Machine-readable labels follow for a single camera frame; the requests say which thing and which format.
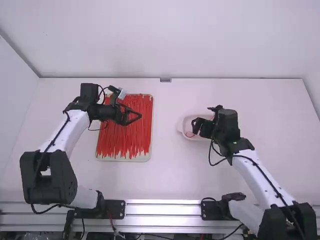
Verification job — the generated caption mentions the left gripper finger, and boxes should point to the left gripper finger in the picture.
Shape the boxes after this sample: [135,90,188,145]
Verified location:
[119,104,143,117]
[123,115,143,126]

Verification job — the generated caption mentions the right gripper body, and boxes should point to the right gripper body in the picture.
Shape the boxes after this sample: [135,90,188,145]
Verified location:
[198,118,218,139]

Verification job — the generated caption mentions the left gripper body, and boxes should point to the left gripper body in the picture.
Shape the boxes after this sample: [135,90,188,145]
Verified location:
[109,86,131,126]

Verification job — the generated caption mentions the white dish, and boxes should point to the white dish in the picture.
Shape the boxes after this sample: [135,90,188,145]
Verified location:
[176,114,216,143]

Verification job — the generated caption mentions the pale tray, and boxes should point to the pale tray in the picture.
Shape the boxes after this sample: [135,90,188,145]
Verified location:
[94,93,154,163]

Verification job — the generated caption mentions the silver rails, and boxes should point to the silver rails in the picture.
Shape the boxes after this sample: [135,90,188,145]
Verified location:
[0,198,263,235]

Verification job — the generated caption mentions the row of orange cable ties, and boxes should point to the row of orange cable ties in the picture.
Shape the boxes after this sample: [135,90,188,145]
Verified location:
[96,94,153,160]

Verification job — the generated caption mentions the black cable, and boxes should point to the black cable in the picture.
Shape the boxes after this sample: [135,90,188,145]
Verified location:
[208,138,232,167]
[30,202,76,215]
[87,119,110,132]
[97,85,113,105]

